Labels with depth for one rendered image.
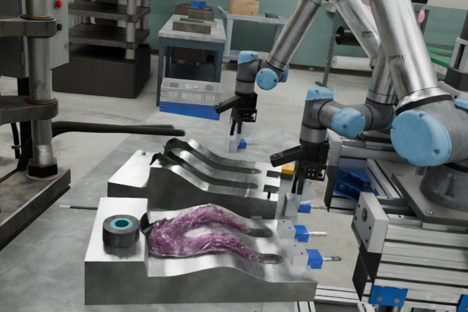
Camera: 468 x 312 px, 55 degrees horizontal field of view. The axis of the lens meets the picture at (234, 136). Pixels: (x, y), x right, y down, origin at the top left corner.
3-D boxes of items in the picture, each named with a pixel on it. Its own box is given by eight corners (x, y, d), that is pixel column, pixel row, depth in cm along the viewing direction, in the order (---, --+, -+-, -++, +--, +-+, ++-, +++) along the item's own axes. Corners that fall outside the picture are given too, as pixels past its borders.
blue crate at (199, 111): (218, 115, 484) (220, 95, 476) (219, 127, 445) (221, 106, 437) (161, 109, 479) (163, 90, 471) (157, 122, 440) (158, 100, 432)
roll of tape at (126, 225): (120, 223, 103) (120, 209, 101) (147, 235, 99) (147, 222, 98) (94, 238, 96) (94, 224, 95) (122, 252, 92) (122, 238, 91)
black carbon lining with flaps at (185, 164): (261, 175, 145) (265, 148, 142) (256, 198, 130) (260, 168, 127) (158, 157, 149) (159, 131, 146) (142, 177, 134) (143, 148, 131)
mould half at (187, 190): (278, 189, 153) (283, 152, 148) (272, 228, 128) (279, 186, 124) (137, 165, 158) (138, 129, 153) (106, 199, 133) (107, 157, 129)
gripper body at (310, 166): (323, 184, 131) (331, 146, 127) (294, 181, 131) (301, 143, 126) (319, 173, 138) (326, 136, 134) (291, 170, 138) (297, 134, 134)
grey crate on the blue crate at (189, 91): (220, 96, 476) (221, 83, 471) (221, 108, 438) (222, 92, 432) (163, 90, 471) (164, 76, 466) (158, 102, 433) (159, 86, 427)
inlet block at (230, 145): (254, 147, 187) (255, 135, 185) (258, 152, 182) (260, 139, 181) (224, 147, 183) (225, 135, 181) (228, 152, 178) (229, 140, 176)
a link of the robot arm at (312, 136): (303, 128, 125) (299, 119, 133) (300, 143, 127) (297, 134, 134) (329, 131, 125) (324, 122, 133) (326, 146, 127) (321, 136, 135)
